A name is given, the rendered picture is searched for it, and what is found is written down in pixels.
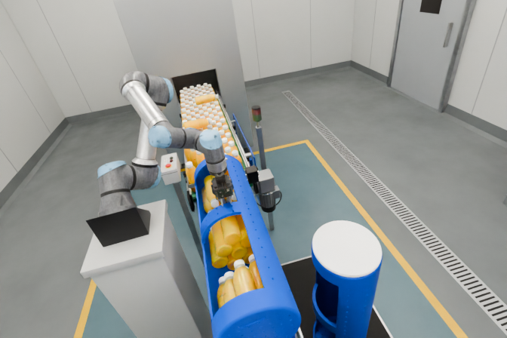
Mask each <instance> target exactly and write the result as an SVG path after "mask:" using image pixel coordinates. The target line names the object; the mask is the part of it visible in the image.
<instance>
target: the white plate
mask: <svg viewBox="0 0 507 338"><path fill-rule="evenodd" d="M312 249H313V252H314V254H315V257H316V258H317V260H318V261H319V263H320V264H321V265H322V266H323V267H324V268H326V269H327V270H329V271H331V272H332V273H334V274H337V275H340V276H343V277H348V278H359V277H363V276H365V275H369V274H370V273H371V272H373V271H374V270H375V269H376V268H377V267H378V266H379V264H380V262H381V259H382V249H381V246H380V243H379V241H378V240H377V238H376V237H375V235H374V234H373V233H372V232H371V231H369V230H368V229H366V228H365V227H363V226H361V225H359V224H357V223H353V222H350V221H345V220H337V221H333V222H329V223H326V224H324V225H323V226H321V227H320V228H319V229H318V230H317V231H316V233H315V234H314V237H313V239H312Z"/></svg>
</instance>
